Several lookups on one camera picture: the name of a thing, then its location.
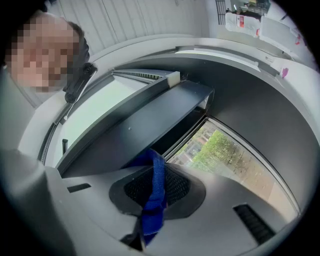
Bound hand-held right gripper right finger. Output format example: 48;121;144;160
147;161;299;256

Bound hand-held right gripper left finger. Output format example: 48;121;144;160
61;164;154;256

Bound blue cleaning cloth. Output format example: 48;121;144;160
131;147;169;245

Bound window glass pane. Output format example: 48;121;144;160
166;119;301;219

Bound green shrubs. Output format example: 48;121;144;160
192;129;242;175

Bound reddish apartment building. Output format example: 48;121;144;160
172;123;216;167

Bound person's head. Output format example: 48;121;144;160
4;9;91;94

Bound white table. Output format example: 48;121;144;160
259;15;297;56

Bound black metal railing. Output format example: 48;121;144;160
215;0;228;26

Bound black head camera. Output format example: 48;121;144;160
62;62;99;105

